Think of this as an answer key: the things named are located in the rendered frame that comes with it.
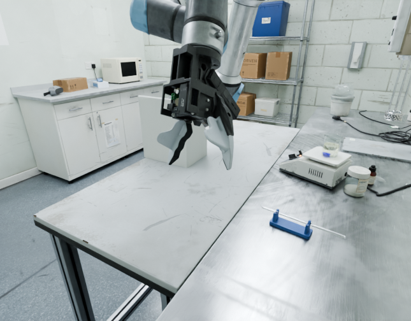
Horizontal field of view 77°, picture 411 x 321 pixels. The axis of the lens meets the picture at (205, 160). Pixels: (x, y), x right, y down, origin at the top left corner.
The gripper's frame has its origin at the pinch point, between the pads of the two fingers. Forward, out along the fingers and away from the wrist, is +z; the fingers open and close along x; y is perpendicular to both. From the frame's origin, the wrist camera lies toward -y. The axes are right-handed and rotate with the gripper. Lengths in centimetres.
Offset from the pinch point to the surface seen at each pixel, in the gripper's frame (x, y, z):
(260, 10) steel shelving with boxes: -117, -188, -174
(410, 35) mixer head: 21, -80, -56
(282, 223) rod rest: 3.2, -28.7, 11.5
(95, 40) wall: -295, -93, -149
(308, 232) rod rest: 9.2, -30.1, 12.4
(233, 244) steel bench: -2.3, -16.2, 16.5
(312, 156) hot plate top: 0, -52, -8
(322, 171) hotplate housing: 4, -52, -3
